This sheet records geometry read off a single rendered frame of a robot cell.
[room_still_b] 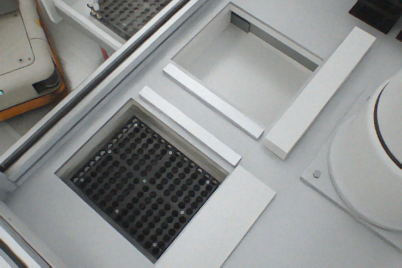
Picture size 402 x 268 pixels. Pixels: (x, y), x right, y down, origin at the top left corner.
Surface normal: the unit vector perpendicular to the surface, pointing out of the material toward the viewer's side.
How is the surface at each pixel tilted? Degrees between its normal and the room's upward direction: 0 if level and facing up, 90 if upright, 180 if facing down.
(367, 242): 0
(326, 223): 0
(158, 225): 0
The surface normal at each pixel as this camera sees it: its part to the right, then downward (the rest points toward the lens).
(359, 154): -0.99, 0.14
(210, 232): 0.00, -0.44
